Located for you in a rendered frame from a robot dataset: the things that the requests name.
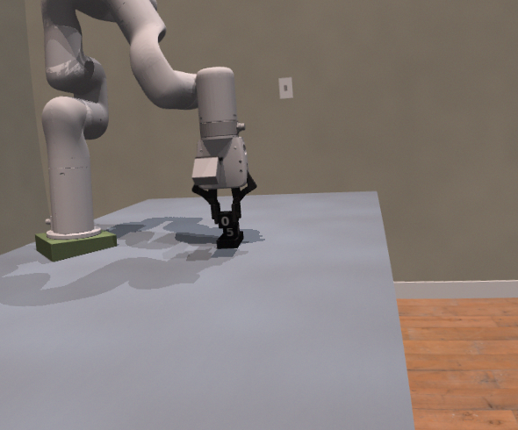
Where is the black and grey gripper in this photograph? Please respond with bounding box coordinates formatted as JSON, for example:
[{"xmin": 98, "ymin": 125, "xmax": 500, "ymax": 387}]
[{"xmin": 192, "ymin": 134, "xmax": 257, "ymax": 225}]

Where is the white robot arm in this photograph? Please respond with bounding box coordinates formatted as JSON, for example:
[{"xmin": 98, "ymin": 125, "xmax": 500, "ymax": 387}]
[{"xmin": 40, "ymin": 0, "xmax": 246, "ymax": 240}]

